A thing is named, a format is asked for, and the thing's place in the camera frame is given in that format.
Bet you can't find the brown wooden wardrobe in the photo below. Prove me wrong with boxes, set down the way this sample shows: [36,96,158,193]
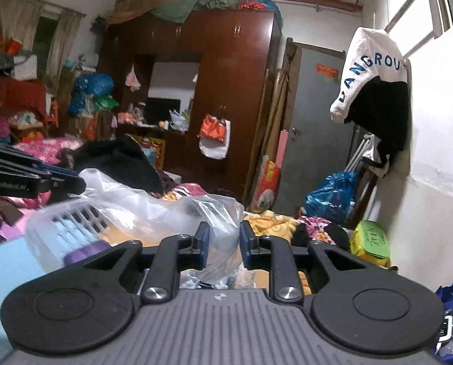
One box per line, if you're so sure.
[97,9,282,203]

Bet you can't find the yellow blanket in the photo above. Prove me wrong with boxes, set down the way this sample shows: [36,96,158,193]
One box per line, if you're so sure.
[242,213,300,245]

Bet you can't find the green lidded box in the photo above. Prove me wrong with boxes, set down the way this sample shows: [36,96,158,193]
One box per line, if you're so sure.
[349,221,391,269]

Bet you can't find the red cloth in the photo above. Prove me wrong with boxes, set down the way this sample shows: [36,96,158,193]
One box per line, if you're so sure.
[0,76,48,120]

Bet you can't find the white lettered hoodie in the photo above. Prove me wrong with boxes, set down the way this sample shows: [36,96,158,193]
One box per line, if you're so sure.
[330,26,408,124]

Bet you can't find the white black hanging garment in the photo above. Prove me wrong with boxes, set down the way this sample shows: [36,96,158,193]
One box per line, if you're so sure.
[361,133,394,179]

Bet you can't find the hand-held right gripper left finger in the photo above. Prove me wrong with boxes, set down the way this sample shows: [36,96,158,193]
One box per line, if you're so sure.
[70,221,212,305]

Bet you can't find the small hanging plastic bag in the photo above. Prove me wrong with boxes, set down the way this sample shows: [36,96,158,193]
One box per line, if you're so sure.
[125,64,141,92]

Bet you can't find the green cloth bundle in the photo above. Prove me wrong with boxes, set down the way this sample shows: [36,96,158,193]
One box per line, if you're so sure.
[148,0,250,20]

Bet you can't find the red door sign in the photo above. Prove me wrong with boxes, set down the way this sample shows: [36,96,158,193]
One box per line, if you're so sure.
[315,64,339,81]

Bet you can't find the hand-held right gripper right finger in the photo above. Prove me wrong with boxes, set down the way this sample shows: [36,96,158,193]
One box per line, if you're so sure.
[239,221,369,305]

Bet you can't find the cardboard boxes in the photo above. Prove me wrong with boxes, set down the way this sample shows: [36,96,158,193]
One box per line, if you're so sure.
[108,0,194,24]

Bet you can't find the blue shopping bag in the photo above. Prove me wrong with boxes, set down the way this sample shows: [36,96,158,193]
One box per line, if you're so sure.
[434,281,453,359]

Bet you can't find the orange white hanging bag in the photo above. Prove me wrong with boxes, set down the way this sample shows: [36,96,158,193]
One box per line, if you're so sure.
[197,113,232,159]

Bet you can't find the beige curtain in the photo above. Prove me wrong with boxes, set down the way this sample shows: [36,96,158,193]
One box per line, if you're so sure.
[0,0,86,92]

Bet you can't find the blue dotted plastic bag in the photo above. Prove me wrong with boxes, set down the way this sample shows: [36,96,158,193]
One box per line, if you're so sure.
[67,74,115,117]

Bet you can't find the white plastic bag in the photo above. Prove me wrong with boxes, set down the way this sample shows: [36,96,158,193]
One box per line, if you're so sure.
[169,109,191,132]

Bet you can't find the metal folding frame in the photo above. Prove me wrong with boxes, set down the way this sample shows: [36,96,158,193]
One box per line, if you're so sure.
[344,133,375,176]

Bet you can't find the red yellow woven bag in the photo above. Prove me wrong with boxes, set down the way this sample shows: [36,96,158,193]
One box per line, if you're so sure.
[255,156,283,214]

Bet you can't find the black cloth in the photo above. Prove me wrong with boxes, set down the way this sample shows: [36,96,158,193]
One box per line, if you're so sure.
[291,222,351,252]

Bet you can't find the large clear plastic bag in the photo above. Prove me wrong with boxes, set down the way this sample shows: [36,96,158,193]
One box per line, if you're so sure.
[80,168,246,293]

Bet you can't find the large purple packet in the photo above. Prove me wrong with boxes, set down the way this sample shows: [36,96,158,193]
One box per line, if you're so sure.
[64,242,111,266]

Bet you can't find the black clothes pile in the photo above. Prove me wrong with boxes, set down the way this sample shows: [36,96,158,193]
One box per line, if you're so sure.
[61,135,164,195]

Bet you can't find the metal wall rail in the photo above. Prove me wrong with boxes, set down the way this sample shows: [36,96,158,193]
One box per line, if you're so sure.
[384,0,438,33]

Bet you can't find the leaning wooden planks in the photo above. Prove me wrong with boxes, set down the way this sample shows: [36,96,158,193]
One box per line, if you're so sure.
[245,38,297,207]

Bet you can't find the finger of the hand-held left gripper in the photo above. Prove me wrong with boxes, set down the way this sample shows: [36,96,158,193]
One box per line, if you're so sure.
[49,176,87,200]
[32,160,81,179]

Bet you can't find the white plastic basket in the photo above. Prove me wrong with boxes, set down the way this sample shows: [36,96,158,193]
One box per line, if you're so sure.
[24,201,111,272]

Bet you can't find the black television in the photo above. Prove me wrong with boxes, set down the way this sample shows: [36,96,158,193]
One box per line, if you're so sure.
[145,97,181,126]

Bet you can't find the grey door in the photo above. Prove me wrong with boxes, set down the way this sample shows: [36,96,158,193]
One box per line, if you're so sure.
[276,47,358,217]

